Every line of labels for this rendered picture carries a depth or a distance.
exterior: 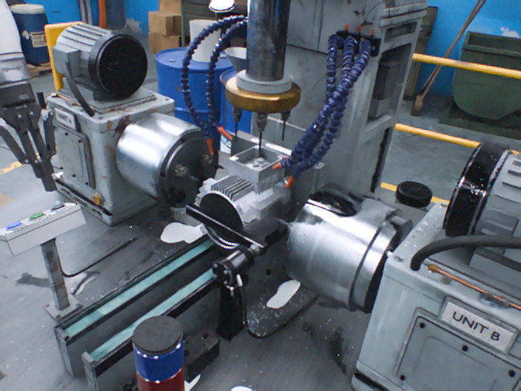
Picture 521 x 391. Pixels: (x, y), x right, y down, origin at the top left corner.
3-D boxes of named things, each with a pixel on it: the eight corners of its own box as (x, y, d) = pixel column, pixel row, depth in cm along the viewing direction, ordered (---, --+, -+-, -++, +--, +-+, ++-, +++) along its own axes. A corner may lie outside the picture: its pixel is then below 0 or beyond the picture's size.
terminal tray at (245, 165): (255, 167, 121) (257, 143, 118) (285, 180, 116) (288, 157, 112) (226, 181, 113) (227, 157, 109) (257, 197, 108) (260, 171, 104)
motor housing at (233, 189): (241, 206, 132) (244, 150, 122) (291, 232, 122) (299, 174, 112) (194, 235, 118) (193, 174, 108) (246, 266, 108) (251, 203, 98)
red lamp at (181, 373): (163, 355, 61) (162, 334, 58) (194, 380, 58) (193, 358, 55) (129, 384, 57) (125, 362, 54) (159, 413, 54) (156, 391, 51)
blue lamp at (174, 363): (162, 334, 58) (160, 310, 56) (193, 358, 55) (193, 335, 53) (125, 362, 54) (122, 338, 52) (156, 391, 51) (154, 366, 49)
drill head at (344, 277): (305, 234, 122) (318, 156, 109) (450, 306, 102) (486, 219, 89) (250, 278, 105) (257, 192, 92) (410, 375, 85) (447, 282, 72)
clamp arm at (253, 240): (268, 252, 101) (192, 210, 114) (269, 242, 99) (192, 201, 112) (259, 259, 99) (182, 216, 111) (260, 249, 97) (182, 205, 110)
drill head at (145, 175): (153, 158, 156) (149, 91, 143) (228, 195, 137) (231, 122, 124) (92, 183, 138) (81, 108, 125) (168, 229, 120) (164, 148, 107)
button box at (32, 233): (73, 220, 105) (65, 201, 104) (87, 223, 101) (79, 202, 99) (1, 253, 94) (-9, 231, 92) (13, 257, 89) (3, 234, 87)
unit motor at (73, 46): (102, 132, 165) (87, 15, 143) (159, 160, 149) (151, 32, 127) (37, 152, 148) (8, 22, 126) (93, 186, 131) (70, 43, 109)
